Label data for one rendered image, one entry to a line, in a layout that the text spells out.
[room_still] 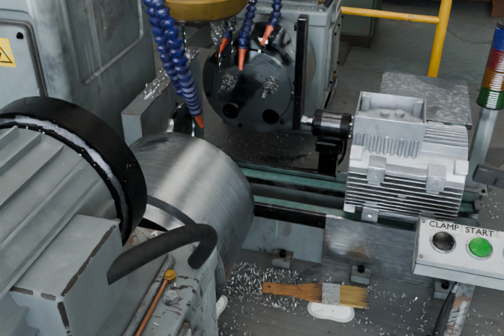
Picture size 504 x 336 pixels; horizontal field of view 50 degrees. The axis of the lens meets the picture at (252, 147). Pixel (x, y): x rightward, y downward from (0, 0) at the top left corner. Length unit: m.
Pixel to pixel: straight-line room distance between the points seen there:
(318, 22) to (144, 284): 0.97
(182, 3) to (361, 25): 3.41
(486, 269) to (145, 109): 0.61
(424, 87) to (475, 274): 0.88
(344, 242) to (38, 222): 0.74
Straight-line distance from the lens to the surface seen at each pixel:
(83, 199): 0.49
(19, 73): 1.01
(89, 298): 0.45
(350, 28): 4.29
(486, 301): 1.17
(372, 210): 1.01
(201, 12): 0.92
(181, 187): 0.76
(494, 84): 1.30
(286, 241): 1.13
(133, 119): 0.98
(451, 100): 1.58
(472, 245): 0.85
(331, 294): 1.09
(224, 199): 0.80
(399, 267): 1.12
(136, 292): 0.60
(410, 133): 0.97
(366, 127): 0.97
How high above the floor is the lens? 1.61
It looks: 32 degrees down
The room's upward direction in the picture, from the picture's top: straight up
